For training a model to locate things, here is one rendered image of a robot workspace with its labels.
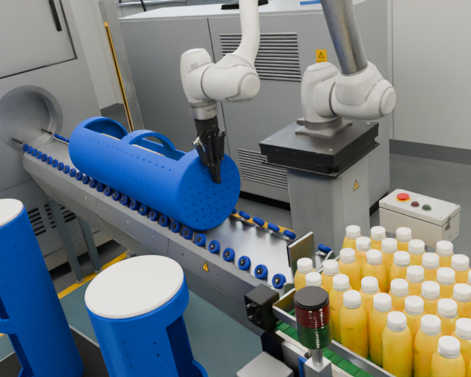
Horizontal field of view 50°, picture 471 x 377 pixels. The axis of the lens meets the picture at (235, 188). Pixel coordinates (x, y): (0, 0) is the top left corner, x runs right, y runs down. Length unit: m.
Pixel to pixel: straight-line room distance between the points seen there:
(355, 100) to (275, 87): 1.56
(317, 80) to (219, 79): 0.65
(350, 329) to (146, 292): 0.55
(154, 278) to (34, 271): 0.86
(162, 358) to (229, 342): 1.31
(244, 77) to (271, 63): 1.96
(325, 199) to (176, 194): 0.71
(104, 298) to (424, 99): 3.40
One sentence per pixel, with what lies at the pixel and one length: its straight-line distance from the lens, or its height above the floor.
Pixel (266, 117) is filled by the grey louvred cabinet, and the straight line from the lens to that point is 3.54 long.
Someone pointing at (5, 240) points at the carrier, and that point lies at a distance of 2.11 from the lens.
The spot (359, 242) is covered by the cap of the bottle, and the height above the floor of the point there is 1.08.
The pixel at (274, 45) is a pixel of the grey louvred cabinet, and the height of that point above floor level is 1.24.
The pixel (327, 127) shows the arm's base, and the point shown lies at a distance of 2.07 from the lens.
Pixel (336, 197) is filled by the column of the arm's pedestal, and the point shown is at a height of 0.86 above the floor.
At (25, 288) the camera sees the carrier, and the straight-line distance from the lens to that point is 2.21.
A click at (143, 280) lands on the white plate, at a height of 1.04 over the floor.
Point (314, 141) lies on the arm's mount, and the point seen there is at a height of 1.10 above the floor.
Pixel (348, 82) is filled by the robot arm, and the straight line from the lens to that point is 1.88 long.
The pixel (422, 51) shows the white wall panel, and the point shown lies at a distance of 4.26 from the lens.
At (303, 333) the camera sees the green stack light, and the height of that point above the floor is 1.19.
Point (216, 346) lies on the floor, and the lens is 2.73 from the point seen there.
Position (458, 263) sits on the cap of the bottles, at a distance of 1.34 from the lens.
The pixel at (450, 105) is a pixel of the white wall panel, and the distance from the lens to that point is 4.29.
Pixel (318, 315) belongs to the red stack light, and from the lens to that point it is 0.92.
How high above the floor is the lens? 1.83
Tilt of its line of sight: 25 degrees down
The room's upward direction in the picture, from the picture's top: 9 degrees counter-clockwise
